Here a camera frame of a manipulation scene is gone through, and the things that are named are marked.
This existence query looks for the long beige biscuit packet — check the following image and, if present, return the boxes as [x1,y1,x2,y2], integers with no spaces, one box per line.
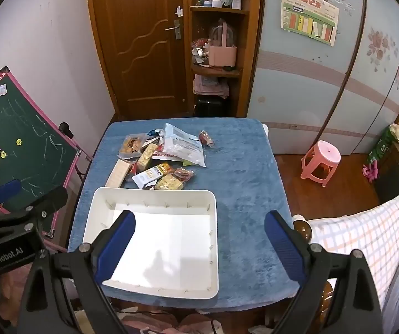
[105,159,132,188]

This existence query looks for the pink patterned cloth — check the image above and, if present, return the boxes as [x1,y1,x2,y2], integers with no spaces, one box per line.
[72,306,228,334]

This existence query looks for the dark wooden cabinet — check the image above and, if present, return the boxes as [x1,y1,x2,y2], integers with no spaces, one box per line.
[373,143,399,204]

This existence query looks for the red-edged dark snack packet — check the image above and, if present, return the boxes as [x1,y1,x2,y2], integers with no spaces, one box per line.
[172,167,196,183]

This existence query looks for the wall poster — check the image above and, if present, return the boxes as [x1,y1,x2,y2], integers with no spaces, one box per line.
[280,0,341,46]

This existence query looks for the clear packet of red dates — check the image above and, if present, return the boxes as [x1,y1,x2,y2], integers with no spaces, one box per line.
[199,130,217,148]

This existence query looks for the white and orange oat bar packet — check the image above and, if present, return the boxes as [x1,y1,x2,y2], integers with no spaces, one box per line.
[132,162,172,190]

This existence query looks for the white plastic tray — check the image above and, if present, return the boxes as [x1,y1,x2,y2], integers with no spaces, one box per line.
[82,187,220,300]

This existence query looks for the checked blanket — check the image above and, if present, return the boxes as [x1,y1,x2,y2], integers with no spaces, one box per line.
[305,183,399,321]

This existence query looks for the wooden shelf unit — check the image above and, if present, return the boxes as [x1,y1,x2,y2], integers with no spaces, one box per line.
[187,0,267,119]

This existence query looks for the blue plush tablecloth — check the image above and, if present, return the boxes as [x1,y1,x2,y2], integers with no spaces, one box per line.
[66,117,302,310]

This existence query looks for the folded pink towels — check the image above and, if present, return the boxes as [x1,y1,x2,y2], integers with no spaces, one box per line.
[192,75,231,98]

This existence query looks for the brown wooden knob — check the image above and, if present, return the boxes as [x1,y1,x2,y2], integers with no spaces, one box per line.
[291,214,313,244]

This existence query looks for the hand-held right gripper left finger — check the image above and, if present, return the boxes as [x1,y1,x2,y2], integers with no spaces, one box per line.
[17,210,137,334]

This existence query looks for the red and white cookie packet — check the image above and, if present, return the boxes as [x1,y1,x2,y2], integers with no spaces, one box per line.
[152,144,168,161]

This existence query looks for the brown wooden door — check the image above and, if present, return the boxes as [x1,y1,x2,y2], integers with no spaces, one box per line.
[85,0,193,121]

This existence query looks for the clear puffed rice cake packet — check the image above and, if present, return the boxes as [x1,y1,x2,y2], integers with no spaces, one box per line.
[153,174,184,191]

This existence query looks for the metal door handle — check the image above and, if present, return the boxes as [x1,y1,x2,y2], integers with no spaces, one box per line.
[165,19,182,40]

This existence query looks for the pink toy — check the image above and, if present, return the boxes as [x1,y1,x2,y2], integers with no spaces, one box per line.
[362,162,381,183]

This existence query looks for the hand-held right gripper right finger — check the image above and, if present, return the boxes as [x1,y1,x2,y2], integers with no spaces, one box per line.
[265,210,384,334]

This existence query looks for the green cardboard box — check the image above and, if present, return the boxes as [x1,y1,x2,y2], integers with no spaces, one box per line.
[368,124,399,168]

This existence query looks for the yellow cracker packet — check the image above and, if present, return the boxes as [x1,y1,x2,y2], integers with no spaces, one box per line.
[136,143,159,169]

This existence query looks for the black appliance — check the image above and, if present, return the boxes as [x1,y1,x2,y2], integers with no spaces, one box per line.
[194,95,228,118]

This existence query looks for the large white pouch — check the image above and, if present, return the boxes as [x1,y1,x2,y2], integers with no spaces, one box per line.
[158,122,207,168]

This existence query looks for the clear packet of brown biscuits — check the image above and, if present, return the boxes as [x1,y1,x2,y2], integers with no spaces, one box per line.
[118,134,148,159]

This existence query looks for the pink basket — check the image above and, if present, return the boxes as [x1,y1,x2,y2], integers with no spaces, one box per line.
[208,21,238,68]

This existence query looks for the pink framed chalkboard easel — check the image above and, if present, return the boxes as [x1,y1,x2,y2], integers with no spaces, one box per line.
[0,66,92,247]

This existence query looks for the pile of small shelf clutter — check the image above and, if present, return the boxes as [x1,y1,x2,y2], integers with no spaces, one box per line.
[190,38,210,67]

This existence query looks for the floral sliding door wardrobe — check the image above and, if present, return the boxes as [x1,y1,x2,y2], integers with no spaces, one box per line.
[246,0,399,157]

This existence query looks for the pink plastic stool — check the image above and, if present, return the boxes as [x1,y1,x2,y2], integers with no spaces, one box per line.
[301,140,342,189]

